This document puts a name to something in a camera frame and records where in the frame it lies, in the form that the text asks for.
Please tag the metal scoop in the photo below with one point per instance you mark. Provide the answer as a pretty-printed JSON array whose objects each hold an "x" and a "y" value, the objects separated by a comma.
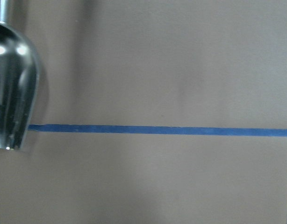
[{"x": 20, "y": 69}]

